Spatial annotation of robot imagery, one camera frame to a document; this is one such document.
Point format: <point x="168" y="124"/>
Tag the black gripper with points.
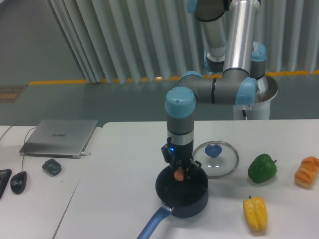
<point x="176" y="155"/>

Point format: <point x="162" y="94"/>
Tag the brown egg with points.
<point x="179" y="175"/>

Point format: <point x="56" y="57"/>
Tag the dark blue saucepan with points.
<point x="182" y="199"/>

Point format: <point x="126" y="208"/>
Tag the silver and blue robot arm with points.
<point x="230" y="27"/>

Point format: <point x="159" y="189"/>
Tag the glass lid blue knob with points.
<point x="218" y="158"/>

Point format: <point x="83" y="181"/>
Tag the green bell pepper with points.
<point x="262" y="169"/>

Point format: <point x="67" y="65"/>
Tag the yellow bell pepper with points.
<point x="255" y="213"/>

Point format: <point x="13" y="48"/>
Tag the orange croissant bread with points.
<point x="307" y="172"/>

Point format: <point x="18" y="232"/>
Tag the silver laptop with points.
<point x="60" y="138"/>

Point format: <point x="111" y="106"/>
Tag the dark earbuds case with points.
<point x="52" y="167"/>

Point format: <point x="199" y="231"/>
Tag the white folding screen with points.
<point x="141" y="40"/>

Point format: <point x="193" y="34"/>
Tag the black computer mouse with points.
<point x="18" y="182"/>

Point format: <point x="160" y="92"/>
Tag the black keyboard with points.
<point x="4" y="178"/>

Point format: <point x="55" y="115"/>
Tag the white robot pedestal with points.
<point x="267" y="89"/>

